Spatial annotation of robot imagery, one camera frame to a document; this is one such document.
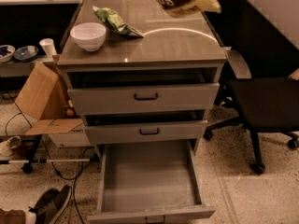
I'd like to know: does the blue white bowl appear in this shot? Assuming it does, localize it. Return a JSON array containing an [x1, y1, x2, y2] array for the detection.
[[0, 45, 15, 63]]

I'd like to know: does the grey drawer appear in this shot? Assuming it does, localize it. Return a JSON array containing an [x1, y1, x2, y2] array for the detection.
[[85, 120, 207, 144], [68, 83, 219, 115], [88, 140, 215, 224]]

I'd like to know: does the green chip bag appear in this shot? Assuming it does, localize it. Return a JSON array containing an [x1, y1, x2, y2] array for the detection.
[[93, 6, 144, 38]]

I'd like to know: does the grey middle drawer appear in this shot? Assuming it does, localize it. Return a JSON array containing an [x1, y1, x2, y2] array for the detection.
[[85, 120, 207, 144]]

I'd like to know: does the black stand with white bar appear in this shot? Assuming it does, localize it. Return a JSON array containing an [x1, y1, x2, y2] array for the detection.
[[0, 135, 92, 174]]

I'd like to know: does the dark sneaker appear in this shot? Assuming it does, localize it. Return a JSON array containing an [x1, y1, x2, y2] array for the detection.
[[29, 188, 59, 214]]

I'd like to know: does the grey bottom drawer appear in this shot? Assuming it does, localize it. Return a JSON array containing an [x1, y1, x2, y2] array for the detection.
[[88, 140, 215, 224]]

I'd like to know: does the white paper cup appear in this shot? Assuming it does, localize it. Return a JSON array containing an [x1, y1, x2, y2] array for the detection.
[[39, 38, 57, 57]]

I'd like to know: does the grey drawer cabinet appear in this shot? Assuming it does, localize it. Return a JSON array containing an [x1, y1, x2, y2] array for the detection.
[[56, 0, 228, 161]]

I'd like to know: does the grey sneaker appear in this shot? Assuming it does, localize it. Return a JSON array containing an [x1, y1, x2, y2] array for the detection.
[[36, 185, 71, 224]]

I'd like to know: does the black office chair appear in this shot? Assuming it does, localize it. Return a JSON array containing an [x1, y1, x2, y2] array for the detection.
[[204, 0, 299, 174]]

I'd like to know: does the white box with print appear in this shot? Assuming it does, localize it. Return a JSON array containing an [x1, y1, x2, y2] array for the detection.
[[49, 125, 91, 147]]

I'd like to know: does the low grey shelf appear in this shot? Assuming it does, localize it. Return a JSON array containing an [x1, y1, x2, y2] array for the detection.
[[0, 56, 53, 77]]

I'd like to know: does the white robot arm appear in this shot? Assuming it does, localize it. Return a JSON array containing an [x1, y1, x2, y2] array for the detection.
[[248, 0, 299, 48]]

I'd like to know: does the small orange ball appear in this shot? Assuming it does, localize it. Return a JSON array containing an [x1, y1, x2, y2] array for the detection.
[[65, 108, 75, 118]]

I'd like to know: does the black floor cable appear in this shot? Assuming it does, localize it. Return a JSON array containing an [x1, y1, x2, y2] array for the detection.
[[4, 91, 96, 224]]

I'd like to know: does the small cup on floor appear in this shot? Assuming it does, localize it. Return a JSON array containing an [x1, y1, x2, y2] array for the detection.
[[0, 136, 28, 159]]

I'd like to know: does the grey top drawer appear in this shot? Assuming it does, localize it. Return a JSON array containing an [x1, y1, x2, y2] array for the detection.
[[68, 83, 219, 115]]

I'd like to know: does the brown cardboard box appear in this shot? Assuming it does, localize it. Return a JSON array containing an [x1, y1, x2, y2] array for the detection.
[[15, 62, 82, 135]]

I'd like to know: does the blue patterned bowl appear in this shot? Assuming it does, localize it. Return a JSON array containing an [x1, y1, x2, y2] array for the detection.
[[13, 46, 39, 63]]

